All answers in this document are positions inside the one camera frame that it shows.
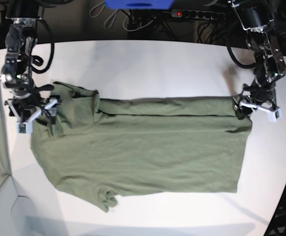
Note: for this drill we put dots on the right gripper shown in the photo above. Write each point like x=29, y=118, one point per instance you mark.
x=34, y=108

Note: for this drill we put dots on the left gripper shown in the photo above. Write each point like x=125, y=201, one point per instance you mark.
x=254, y=95

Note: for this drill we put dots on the green t-shirt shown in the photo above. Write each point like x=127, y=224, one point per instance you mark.
x=99, y=148

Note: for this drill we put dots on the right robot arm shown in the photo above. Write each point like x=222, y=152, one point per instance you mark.
x=19, y=62

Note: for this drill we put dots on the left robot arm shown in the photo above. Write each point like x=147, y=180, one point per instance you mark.
x=257, y=20

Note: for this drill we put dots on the black power strip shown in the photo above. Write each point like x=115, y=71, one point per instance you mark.
x=198, y=15

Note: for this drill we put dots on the blue plastic bin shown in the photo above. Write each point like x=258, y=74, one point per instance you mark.
x=139, y=4

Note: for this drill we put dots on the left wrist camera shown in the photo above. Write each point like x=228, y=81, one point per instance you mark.
x=274, y=115

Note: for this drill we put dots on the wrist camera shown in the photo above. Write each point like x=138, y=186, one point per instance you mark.
x=24, y=128
x=274, y=115

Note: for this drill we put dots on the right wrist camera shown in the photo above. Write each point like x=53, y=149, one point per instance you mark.
x=24, y=128

